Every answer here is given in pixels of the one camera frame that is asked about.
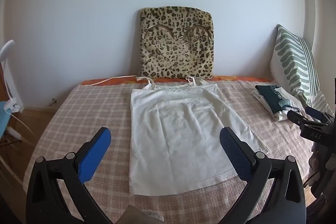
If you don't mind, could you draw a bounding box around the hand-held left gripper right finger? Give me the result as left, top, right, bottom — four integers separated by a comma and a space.
219, 126, 306, 224

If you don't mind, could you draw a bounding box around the white cable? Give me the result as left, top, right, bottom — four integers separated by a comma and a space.
88, 76, 139, 86

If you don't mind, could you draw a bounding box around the blue chair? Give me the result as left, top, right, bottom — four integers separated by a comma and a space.
0, 101, 14, 141

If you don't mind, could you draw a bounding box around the green striped pillow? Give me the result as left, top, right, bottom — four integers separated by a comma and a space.
270, 24, 335, 116

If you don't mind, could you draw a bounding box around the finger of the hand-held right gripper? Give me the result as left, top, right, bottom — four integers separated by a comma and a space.
287, 110, 309, 125
305, 106, 332, 125

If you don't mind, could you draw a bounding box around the white clip-on lamp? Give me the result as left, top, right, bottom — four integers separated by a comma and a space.
0, 39, 21, 113

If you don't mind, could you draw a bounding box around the grey fuzzy cloth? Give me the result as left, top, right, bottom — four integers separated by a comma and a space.
123, 204, 165, 224

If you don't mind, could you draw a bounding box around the white camisole top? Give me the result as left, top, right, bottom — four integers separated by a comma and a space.
128, 76, 269, 195

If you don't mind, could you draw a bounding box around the dark green folded garment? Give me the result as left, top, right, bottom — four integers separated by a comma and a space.
255, 85, 292, 112

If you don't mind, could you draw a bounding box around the pink plaid blanket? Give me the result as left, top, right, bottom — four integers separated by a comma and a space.
23, 81, 319, 224

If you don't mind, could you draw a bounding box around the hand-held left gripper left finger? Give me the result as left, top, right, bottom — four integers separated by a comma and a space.
26, 127, 112, 224

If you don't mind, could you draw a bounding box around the white folded garment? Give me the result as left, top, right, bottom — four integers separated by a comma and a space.
251, 89, 308, 122

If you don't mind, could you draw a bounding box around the leopard print cushion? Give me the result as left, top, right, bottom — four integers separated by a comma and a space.
138, 6, 216, 80

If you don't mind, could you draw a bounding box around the person's right hand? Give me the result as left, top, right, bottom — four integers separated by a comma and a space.
309, 145, 320, 178

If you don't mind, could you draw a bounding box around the orange bed sheet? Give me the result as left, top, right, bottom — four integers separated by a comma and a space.
78, 75, 274, 87

